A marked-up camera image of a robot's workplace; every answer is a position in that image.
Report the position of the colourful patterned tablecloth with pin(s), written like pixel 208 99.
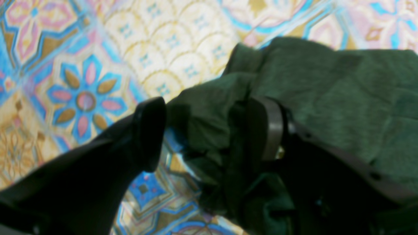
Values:
pixel 72 68

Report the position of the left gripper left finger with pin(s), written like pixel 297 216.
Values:
pixel 79 192

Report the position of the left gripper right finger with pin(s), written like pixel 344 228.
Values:
pixel 333 192

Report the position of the dark green long-sleeve shirt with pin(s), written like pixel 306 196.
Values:
pixel 363 102

